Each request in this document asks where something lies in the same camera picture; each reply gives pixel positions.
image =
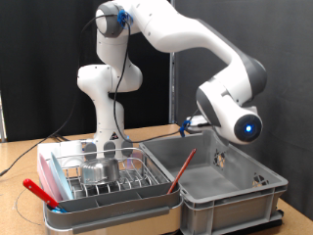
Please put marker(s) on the white dish drying rack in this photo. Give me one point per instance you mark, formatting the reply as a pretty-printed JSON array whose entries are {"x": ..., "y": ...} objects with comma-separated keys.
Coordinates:
[{"x": 114, "y": 209}]

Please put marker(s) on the white plastic tray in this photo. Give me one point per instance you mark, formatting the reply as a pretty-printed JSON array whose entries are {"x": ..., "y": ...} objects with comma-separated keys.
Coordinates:
[{"x": 52, "y": 150}]

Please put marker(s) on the light blue plate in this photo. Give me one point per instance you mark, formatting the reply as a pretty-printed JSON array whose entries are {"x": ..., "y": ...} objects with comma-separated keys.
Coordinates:
[{"x": 62, "y": 179}]

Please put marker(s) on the metal frame strip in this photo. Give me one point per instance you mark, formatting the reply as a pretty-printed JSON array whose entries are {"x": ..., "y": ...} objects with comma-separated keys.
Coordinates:
[{"x": 2, "y": 124}]

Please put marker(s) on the pink plate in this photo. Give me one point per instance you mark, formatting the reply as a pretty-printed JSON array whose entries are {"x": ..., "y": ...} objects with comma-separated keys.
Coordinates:
[{"x": 46, "y": 178}]

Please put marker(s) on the dark grey backdrop curtain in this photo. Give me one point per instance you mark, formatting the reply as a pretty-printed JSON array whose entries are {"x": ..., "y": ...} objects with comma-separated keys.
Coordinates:
[{"x": 287, "y": 49}]

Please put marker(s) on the brown wooden spoon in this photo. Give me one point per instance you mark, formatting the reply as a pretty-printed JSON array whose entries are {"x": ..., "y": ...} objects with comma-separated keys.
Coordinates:
[{"x": 182, "y": 170}]

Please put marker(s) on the metal background pole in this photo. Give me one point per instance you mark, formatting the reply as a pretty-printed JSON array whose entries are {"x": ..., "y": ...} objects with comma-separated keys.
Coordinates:
[{"x": 172, "y": 84}]

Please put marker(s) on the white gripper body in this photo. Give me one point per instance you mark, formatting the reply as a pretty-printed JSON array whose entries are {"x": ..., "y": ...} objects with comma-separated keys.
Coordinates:
[{"x": 197, "y": 123}]

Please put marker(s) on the stainless steel pot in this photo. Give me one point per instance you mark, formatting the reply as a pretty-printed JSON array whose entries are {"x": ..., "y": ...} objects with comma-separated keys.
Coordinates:
[{"x": 99, "y": 171}]

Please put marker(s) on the blue utensil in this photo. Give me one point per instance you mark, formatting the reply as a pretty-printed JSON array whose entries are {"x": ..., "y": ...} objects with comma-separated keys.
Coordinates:
[{"x": 58, "y": 209}]

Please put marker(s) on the black backdrop curtain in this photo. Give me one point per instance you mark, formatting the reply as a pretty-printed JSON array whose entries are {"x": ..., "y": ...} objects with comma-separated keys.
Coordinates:
[{"x": 26, "y": 49}]

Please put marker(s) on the grey rubber rack knob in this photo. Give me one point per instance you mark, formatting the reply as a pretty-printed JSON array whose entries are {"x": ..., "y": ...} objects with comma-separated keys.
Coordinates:
[
  {"x": 127, "y": 148},
  {"x": 109, "y": 149},
  {"x": 90, "y": 151}
]

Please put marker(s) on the grey plastic crate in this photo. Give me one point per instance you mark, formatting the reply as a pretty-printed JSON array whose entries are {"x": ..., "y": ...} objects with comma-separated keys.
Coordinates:
[{"x": 228, "y": 209}]

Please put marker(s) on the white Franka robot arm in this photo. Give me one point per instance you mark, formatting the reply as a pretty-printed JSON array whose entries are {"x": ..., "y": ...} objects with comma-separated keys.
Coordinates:
[{"x": 182, "y": 29}]

